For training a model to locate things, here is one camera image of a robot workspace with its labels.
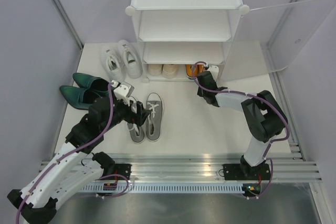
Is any purple cable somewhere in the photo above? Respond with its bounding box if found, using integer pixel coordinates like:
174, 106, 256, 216
191, 61, 291, 201
15, 82, 115, 223

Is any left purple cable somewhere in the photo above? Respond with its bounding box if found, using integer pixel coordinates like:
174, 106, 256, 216
15, 82, 115, 223

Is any white plastic shoe cabinet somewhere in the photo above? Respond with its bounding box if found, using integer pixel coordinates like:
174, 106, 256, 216
125, 0, 246, 82

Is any white sneaker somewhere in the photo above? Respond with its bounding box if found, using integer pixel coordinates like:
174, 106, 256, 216
100, 46, 125, 82
118, 39, 143, 79

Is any lower green heeled shoe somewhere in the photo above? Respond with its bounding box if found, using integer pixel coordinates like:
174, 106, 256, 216
59, 86, 100, 110

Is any right white sneaker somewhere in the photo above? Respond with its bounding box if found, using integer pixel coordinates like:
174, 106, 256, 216
118, 39, 143, 79

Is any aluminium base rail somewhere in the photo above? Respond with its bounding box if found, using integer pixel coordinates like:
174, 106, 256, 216
110, 154, 322, 183

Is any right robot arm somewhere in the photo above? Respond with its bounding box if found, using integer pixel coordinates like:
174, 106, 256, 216
194, 71, 290, 180

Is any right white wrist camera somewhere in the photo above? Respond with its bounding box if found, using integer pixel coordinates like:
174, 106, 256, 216
205, 65, 219, 81

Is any upper green heeled shoe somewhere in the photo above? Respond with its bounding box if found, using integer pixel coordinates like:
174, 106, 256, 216
72, 72, 109, 96

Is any beige lace sneaker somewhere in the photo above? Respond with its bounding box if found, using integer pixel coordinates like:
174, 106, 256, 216
147, 64, 163, 79
162, 64, 179, 79

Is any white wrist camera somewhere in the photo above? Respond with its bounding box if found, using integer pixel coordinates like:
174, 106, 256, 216
110, 80, 134, 106
205, 65, 219, 81

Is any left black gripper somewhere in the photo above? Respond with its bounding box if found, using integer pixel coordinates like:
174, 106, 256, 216
101, 89, 151, 133

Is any green heeled shoe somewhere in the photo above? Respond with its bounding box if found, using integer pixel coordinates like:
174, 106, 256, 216
59, 86, 100, 110
72, 72, 109, 96

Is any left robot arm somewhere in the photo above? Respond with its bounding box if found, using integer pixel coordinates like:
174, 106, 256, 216
7, 97, 151, 223

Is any white slotted cable duct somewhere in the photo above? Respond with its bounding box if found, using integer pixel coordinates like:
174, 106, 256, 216
79, 182, 245, 194

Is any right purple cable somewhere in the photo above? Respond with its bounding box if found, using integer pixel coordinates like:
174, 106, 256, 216
191, 61, 291, 201

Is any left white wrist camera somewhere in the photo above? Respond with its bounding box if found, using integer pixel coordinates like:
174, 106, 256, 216
110, 80, 134, 106

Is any grey canvas sneaker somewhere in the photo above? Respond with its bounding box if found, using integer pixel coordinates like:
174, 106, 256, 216
145, 92, 164, 142
125, 103, 145, 144

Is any translucent cabinet door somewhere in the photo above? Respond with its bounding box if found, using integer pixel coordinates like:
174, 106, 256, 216
221, 0, 335, 81

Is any left white sneaker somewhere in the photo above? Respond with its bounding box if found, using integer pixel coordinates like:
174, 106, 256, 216
100, 46, 125, 82

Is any orange canvas sneaker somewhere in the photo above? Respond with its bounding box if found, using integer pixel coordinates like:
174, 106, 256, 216
194, 64, 206, 76
185, 65, 198, 79

